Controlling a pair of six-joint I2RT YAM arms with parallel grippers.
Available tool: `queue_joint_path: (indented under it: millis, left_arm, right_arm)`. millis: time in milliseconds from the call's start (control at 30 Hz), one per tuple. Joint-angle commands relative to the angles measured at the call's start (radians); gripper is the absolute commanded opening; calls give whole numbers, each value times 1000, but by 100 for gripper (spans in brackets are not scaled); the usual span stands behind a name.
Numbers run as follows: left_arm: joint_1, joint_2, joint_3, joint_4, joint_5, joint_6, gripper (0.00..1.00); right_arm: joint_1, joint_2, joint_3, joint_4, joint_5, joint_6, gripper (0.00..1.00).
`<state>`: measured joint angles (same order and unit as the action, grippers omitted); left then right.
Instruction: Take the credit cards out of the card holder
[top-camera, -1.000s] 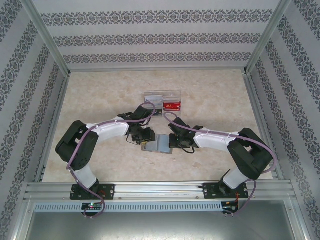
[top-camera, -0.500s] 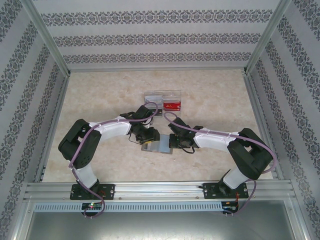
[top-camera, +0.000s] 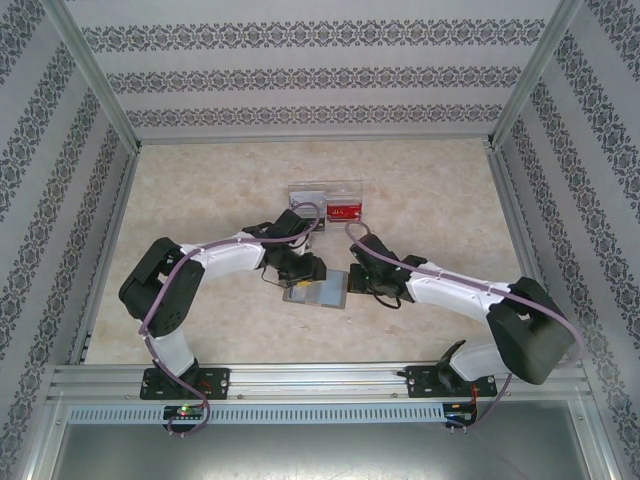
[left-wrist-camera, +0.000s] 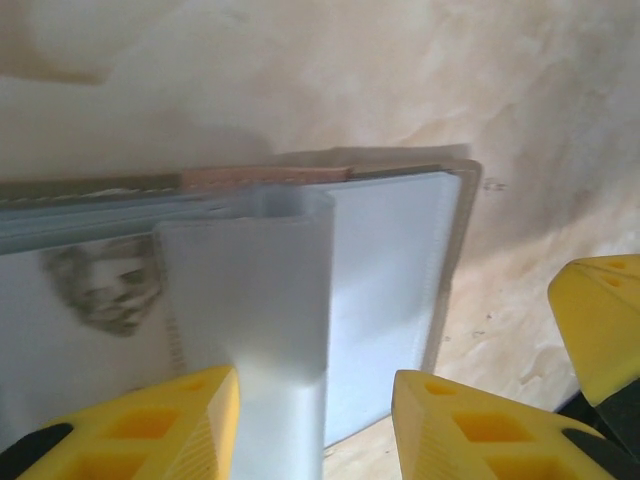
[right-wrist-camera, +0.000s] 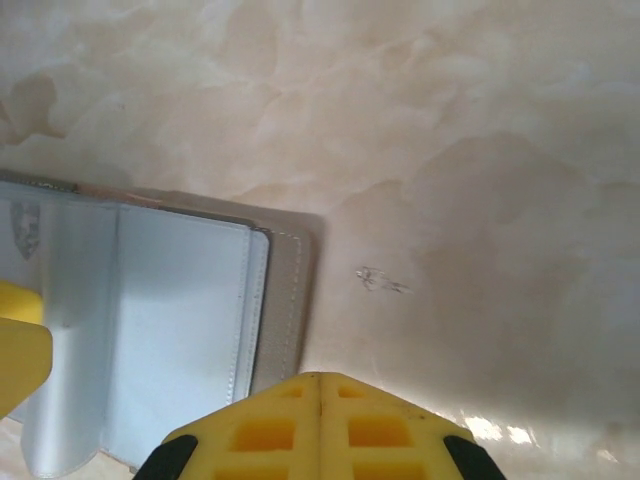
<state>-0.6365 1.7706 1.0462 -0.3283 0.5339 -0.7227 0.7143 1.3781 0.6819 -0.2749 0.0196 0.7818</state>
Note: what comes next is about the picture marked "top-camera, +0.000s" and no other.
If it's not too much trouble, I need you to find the grey leather card holder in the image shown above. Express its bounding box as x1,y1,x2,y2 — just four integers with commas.
282,268,349,310

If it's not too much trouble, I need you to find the white diamond print card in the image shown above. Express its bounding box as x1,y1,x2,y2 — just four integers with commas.
290,191,325,211

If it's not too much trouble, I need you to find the clear acrylic card stand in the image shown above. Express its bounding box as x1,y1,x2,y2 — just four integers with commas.
288,180,365,236

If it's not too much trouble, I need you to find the grey metal sheet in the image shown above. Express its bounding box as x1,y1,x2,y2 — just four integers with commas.
49,423,596,480

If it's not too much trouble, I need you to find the aluminium mounting rail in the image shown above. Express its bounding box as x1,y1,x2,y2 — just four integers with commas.
47,362,594,401

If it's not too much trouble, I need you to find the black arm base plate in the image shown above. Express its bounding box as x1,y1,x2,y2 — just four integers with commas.
405,364,499,400
139,367,232,401

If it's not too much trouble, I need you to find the slotted grey cable duct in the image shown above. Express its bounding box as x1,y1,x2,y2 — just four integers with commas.
67,403,480,426

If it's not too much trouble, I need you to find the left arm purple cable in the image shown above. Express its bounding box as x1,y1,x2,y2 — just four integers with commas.
139,201,326,439

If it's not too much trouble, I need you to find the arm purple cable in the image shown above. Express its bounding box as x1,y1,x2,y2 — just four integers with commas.
139,201,326,439
344,221,585,431

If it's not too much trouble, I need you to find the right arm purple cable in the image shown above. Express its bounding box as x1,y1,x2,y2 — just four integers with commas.
344,221,585,431

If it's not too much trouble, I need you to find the aluminium frame post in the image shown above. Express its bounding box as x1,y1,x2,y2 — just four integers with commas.
38,0,142,151
487,0,584,151

